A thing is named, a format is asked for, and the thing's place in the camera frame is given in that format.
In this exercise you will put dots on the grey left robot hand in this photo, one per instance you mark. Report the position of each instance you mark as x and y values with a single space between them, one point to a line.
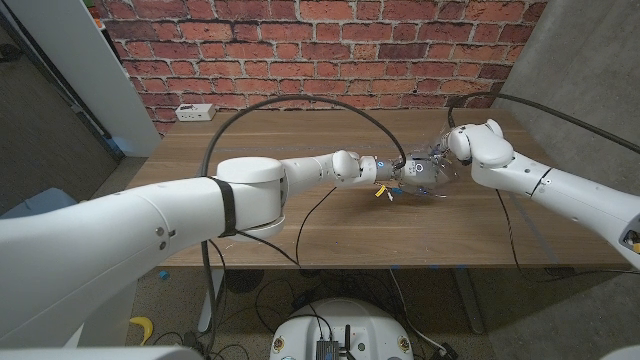
420 172

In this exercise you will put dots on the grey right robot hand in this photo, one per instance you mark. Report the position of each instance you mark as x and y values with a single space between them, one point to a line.
442 147

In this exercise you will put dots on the clear cellophane sheet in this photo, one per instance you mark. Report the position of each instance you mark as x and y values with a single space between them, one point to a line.
440 187

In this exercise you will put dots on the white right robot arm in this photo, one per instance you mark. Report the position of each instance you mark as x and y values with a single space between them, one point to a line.
525 170

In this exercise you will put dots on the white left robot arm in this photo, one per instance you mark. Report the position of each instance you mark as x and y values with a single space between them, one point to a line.
150 225

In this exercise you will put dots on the small grey electronics box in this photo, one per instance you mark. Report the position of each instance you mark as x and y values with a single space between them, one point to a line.
327 350

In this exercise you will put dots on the dark grey table leg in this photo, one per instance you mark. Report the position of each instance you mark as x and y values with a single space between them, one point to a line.
470 310

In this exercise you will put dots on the white robot torso base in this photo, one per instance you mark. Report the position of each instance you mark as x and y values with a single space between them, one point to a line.
370 320

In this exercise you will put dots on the red brick print backdrop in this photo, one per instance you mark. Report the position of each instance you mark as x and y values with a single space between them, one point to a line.
320 50

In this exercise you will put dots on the short black antenna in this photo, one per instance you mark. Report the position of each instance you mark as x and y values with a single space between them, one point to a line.
347 337

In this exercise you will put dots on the round black floor fan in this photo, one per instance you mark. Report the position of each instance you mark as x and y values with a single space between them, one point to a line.
245 280

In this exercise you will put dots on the white power strip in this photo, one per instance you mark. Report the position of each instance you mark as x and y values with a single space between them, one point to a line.
192 112

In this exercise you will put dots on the white table leg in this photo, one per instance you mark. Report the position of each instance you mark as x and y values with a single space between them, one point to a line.
207 310

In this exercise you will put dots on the small blue cap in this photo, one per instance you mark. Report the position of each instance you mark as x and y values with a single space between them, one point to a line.
163 275

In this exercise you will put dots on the yellow curved floor object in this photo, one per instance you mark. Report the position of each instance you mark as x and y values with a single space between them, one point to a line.
145 327

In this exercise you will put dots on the white cabinet panel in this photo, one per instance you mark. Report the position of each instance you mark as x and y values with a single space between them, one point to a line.
90 50

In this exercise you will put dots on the white robot chest rim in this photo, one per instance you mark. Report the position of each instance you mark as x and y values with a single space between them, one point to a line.
100 354

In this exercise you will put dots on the blue storage bin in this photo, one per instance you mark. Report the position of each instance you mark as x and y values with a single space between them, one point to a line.
35 202

